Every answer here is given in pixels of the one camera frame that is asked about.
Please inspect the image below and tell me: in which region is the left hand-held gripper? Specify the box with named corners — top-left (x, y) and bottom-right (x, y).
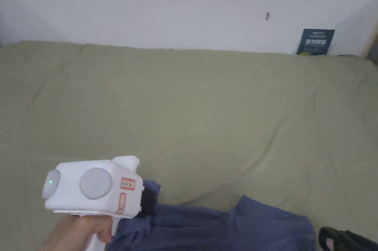
top-left (41, 155), bottom-right (157, 251)

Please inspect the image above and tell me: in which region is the dark blue printed card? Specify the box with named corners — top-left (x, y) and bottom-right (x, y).
top-left (296, 28), bottom-right (336, 56)

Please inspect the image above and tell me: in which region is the bed with pale green sheet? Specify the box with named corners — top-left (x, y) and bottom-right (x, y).
top-left (0, 41), bottom-right (378, 251)

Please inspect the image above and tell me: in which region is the dark blue shirt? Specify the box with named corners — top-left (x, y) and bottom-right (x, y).
top-left (107, 179), bottom-right (316, 251)

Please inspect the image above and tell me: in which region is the person's left hand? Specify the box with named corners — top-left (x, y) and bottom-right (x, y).
top-left (39, 214), bottom-right (113, 251)

